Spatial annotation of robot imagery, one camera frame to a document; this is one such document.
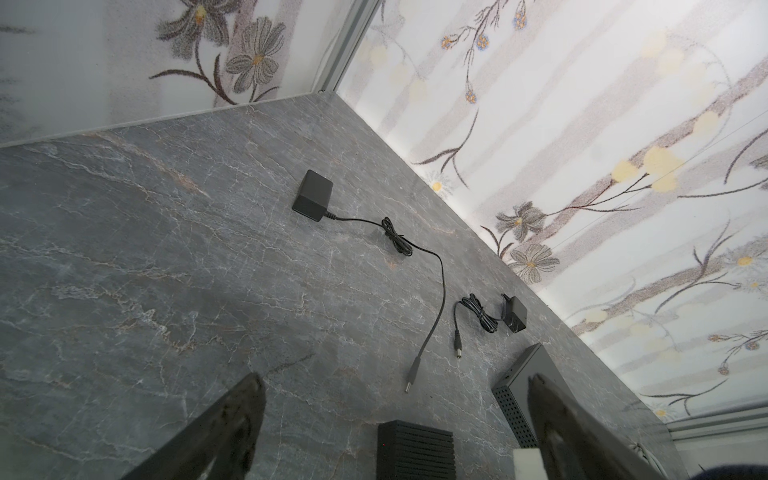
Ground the small black adapter with cable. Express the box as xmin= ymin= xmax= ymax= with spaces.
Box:
xmin=452 ymin=293 xmax=528 ymax=358

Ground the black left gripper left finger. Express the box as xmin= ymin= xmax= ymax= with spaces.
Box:
xmin=124 ymin=373 xmax=266 ymax=479

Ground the black ribbed network switch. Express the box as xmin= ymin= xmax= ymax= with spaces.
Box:
xmin=376 ymin=420 xmax=457 ymax=479

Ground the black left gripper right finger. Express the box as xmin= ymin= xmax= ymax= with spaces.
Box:
xmin=527 ymin=374 xmax=664 ymax=480

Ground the black power adapter with cable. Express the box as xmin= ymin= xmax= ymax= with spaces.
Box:
xmin=292 ymin=169 xmax=447 ymax=394

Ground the dark grey flat switch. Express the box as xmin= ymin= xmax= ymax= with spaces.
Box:
xmin=491 ymin=343 xmax=574 ymax=448

